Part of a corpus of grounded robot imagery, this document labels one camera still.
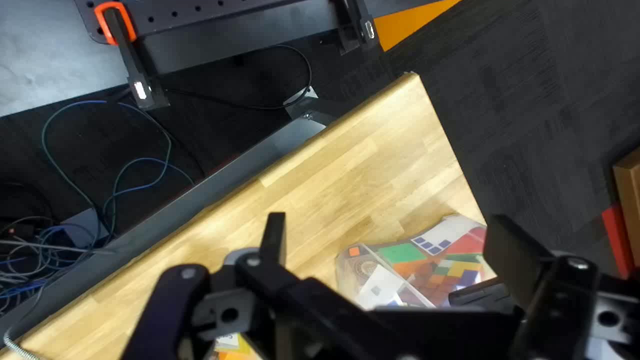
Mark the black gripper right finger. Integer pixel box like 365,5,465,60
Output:
483,211,556,310

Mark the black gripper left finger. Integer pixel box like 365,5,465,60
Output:
258,210,290,268

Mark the clear jar with coloured cubes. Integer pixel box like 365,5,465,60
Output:
333,213,498,312

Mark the wooden board with red edge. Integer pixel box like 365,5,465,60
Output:
598,148,640,279

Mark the gray power strip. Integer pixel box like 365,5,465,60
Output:
39,205,116,256

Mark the orange flat panel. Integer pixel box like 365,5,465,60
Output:
372,0,465,54

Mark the blue cable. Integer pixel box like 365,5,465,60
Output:
39,98,196,236

